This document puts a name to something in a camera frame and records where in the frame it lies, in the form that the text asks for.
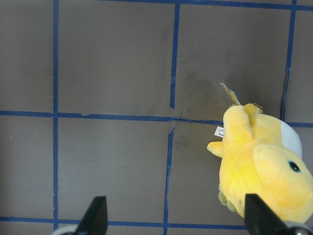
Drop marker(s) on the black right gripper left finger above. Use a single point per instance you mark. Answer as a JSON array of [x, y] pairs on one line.
[[95, 219]]

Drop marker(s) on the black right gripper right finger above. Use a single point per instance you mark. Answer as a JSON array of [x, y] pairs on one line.
[[260, 219]]

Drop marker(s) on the yellow plush dinosaur toy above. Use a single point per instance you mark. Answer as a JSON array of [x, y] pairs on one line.
[[262, 155]]

